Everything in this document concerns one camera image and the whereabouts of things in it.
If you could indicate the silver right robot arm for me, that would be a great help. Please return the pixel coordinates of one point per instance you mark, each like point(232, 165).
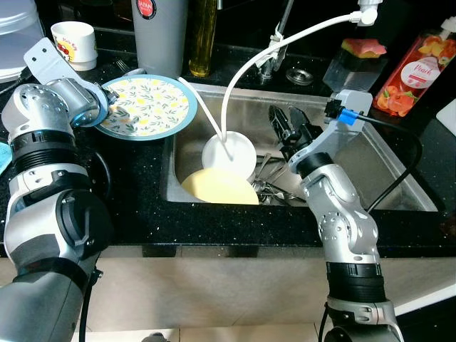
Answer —
point(345, 221)

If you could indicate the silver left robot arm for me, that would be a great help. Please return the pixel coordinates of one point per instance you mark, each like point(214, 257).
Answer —
point(50, 214)

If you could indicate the stainless steel sink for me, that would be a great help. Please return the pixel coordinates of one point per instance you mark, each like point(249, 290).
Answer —
point(249, 114)

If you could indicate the round metal hole cover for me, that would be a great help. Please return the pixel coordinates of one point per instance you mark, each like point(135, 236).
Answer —
point(301, 76)

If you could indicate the white bowl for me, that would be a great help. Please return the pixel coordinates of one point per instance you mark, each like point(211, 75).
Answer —
point(239, 153)

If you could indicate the steel cutlery piece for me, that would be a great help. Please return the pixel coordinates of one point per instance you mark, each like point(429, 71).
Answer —
point(274, 191)

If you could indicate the white printed cup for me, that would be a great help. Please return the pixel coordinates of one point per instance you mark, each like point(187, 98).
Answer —
point(75, 46)

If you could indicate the metal faucet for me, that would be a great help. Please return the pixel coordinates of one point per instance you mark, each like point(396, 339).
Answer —
point(269, 64)

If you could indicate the grey tumbler with red label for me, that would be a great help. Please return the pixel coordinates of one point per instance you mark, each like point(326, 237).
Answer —
point(160, 43)

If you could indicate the yellow plate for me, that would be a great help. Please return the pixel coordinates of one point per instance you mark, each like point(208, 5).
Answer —
point(217, 189)

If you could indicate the pink and yellow sponge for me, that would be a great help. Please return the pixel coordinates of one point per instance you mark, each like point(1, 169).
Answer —
point(363, 48)

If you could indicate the olive oil bottle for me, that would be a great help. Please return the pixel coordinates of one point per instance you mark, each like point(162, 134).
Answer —
point(203, 43)

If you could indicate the translucent plastic food cover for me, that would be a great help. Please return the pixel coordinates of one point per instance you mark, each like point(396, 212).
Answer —
point(18, 35)

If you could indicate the red peach soap bottle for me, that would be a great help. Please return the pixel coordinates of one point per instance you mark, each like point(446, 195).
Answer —
point(413, 75)

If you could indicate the white faucet filter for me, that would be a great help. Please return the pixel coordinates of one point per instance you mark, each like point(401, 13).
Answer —
point(369, 11)

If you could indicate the beige cabinet door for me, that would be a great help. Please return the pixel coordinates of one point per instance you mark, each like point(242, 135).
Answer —
point(214, 285)
point(420, 281)

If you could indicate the dark robot foot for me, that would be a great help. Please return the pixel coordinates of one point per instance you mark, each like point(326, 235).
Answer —
point(155, 338)

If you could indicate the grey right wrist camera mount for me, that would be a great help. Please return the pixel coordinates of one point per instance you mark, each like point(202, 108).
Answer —
point(354, 103)

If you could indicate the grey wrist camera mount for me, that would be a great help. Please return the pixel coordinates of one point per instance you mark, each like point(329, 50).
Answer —
point(46, 60)
point(354, 103)

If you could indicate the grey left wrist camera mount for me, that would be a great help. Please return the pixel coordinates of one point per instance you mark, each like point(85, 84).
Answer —
point(46, 60)

